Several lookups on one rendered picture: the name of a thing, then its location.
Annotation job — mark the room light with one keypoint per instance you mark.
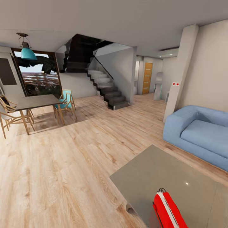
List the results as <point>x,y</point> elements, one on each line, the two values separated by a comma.
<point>26,52</point>

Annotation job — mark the radio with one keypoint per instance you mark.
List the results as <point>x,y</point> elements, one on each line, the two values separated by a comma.
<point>167,212</point>

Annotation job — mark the fixed window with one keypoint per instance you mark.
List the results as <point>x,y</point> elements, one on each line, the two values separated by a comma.
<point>41,76</point>

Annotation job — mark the breakfast table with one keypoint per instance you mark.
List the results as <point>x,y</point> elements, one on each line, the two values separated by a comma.
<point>36,102</point>

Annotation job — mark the sofa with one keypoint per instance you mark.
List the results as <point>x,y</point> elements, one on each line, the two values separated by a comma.
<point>201,132</point>

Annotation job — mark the fridge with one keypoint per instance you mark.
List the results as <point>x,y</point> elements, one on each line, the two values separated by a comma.
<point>11,85</point>

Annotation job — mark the standing mirror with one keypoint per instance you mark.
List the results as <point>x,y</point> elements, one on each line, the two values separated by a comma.
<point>158,86</point>

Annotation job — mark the door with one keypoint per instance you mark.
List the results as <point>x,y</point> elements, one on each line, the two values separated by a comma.
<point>147,76</point>

